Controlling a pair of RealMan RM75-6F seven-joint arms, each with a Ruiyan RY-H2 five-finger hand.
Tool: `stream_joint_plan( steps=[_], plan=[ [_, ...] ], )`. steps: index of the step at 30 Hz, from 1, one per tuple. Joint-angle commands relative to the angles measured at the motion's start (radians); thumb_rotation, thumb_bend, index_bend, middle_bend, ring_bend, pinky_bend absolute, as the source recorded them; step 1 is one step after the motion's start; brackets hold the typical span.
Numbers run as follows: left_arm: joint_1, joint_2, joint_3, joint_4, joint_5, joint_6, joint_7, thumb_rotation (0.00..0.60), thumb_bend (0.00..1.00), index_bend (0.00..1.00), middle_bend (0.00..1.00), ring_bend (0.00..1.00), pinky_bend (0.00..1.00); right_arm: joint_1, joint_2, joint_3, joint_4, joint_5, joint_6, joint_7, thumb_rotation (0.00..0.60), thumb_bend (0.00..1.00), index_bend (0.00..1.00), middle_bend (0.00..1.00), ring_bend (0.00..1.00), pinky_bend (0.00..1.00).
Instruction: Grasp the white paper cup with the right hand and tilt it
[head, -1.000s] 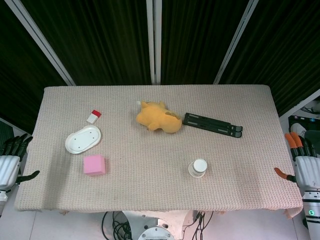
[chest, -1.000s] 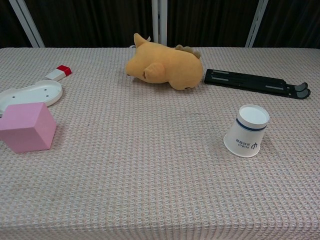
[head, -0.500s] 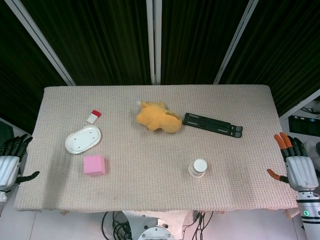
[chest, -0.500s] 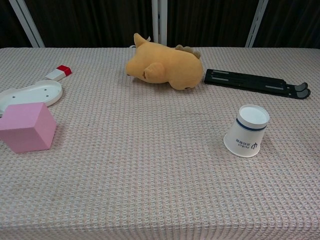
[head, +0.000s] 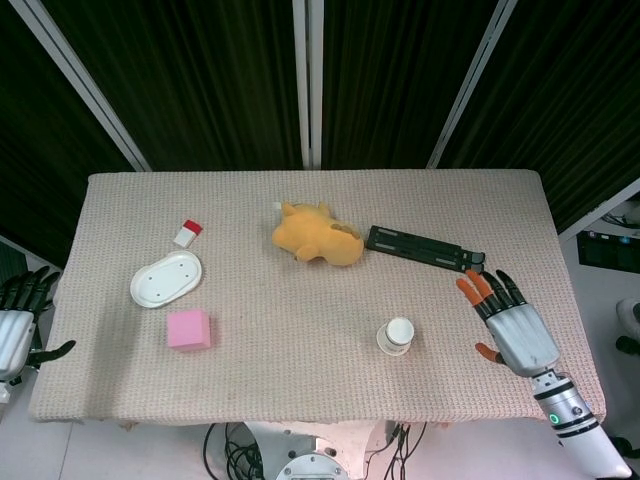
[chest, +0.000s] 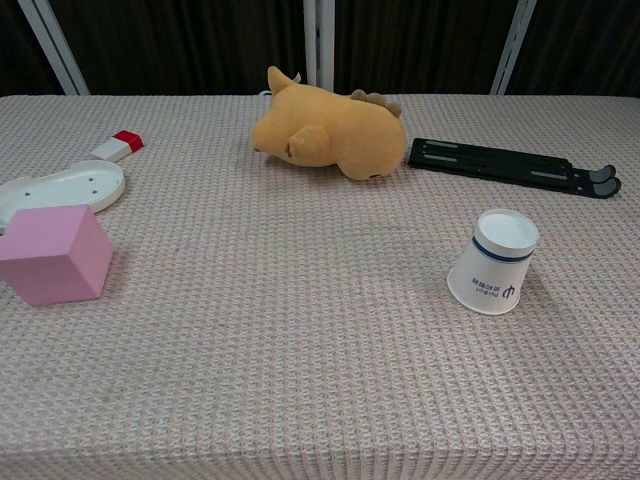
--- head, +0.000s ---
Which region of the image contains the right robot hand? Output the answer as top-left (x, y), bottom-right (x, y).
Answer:
top-left (456, 269), bottom-right (561, 379)

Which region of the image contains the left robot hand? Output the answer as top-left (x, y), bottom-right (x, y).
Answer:
top-left (0, 266), bottom-right (77, 386)

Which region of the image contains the white paper cup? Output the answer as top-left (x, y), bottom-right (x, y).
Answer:
top-left (376, 317), bottom-right (416, 356)

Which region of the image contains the white robot part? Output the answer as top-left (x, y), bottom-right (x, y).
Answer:
top-left (614, 298), bottom-right (640, 357)

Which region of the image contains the black folding stand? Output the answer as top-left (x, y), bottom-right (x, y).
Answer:
top-left (364, 225), bottom-right (487, 274)

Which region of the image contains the white oval plastic tray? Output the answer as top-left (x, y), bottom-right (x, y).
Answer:
top-left (130, 250), bottom-right (205, 310)

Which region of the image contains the pink foam cube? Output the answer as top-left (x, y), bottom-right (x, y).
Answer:
top-left (166, 308), bottom-right (212, 350)

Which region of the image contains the white box with red end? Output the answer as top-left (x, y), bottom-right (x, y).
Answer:
top-left (172, 219), bottom-right (204, 249)

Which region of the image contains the beige knitted tablecloth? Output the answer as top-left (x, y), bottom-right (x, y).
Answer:
top-left (27, 170), bottom-right (608, 430)

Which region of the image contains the orange plush toy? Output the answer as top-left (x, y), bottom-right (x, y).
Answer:
top-left (271, 200), bottom-right (365, 268)

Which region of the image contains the dark green folding screen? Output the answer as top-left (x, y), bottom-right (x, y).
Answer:
top-left (0, 0), bottom-right (640, 256)

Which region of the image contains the black equipment with cables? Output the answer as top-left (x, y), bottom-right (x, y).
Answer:
top-left (576, 199), bottom-right (640, 275)

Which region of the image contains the robot base with cables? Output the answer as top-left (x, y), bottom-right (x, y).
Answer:
top-left (202, 420), bottom-right (431, 480)

